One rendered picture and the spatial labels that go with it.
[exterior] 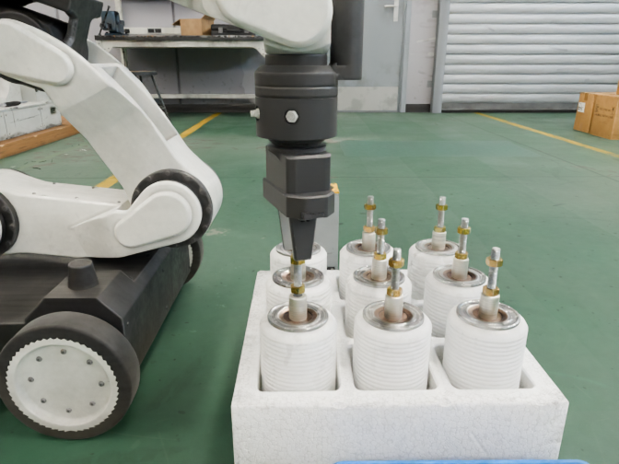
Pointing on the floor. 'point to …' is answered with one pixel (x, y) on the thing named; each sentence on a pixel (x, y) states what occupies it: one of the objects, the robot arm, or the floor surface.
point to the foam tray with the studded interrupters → (389, 411)
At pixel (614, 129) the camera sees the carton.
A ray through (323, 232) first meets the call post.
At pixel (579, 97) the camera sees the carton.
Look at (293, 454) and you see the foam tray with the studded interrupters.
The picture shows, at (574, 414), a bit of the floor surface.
